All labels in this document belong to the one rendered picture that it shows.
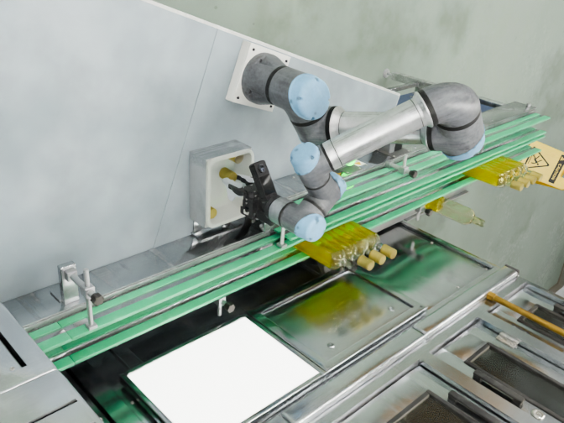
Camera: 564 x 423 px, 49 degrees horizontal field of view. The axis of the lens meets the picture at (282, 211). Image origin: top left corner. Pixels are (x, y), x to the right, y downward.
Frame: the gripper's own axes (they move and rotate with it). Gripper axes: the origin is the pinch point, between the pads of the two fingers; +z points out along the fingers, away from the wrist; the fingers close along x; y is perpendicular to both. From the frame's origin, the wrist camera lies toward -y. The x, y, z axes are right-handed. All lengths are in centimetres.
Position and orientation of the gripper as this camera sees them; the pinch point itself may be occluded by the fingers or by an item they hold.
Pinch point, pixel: (231, 176)
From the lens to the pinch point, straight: 180.3
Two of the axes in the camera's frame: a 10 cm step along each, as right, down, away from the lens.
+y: -0.6, 8.8, 4.7
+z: -6.9, -3.7, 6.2
